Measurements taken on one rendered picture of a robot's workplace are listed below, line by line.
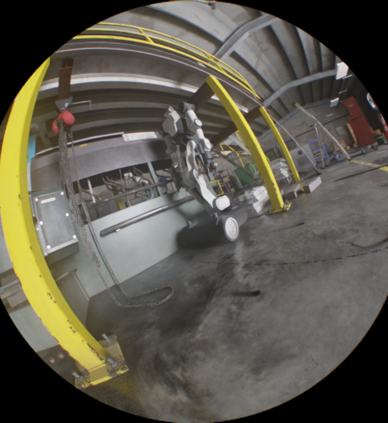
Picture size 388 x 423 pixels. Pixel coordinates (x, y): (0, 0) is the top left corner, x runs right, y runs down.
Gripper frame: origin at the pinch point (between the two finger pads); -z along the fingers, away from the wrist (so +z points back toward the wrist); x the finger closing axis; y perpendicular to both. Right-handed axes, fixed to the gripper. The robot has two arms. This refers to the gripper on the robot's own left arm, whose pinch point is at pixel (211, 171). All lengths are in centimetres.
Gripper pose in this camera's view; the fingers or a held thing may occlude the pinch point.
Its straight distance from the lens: 124.0
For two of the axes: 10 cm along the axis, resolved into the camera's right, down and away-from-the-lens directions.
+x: -7.5, 1.3, -6.5
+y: 6.1, -2.3, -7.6
